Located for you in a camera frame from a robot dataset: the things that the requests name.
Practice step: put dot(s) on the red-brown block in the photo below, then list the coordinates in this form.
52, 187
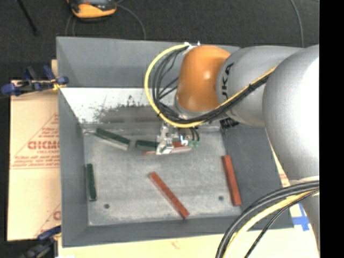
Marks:
168, 194
180, 150
231, 180

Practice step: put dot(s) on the dark green flat block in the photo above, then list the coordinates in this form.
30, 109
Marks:
145, 144
113, 138
91, 181

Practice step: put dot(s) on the grey metal bin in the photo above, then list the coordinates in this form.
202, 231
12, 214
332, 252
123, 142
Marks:
129, 187

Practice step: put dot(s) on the brown cardboard board red print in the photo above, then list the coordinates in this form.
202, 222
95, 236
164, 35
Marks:
32, 187

